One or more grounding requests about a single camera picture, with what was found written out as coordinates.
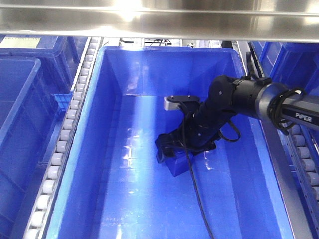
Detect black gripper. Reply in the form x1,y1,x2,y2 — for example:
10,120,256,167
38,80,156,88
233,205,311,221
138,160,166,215
155,111,221,163

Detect small blue parts bin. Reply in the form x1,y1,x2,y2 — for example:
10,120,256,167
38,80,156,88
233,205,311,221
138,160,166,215
165,151,194,177

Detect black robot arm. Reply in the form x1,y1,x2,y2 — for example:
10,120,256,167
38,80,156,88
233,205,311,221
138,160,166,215
156,75,319,163

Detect steel shelf front beam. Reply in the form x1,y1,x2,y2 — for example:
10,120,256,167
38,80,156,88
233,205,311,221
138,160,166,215
0,0,319,43

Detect white roller track right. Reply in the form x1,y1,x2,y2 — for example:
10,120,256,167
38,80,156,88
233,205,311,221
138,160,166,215
246,52,319,215

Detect white roller track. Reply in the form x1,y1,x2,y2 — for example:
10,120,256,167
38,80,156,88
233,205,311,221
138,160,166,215
23,37,104,239
246,52,319,215

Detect large blue plastic tote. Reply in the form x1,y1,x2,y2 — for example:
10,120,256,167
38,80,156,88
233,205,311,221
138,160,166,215
46,47,293,239

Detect blue tote on right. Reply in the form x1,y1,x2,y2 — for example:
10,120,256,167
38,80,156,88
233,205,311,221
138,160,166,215
252,41,319,96

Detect blue tote rear left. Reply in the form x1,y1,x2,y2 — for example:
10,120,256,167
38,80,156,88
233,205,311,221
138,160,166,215
0,34,88,94

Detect blue tote on left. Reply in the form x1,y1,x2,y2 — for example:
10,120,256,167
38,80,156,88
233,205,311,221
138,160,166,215
0,56,58,239

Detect white roller track left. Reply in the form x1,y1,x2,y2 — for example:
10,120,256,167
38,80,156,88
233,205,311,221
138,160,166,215
23,37,104,239

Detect black camera cable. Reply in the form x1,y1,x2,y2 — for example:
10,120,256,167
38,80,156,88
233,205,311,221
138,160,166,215
178,102,241,239

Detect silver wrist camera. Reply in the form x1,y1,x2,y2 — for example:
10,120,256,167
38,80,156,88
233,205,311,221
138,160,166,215
163,95,200,111

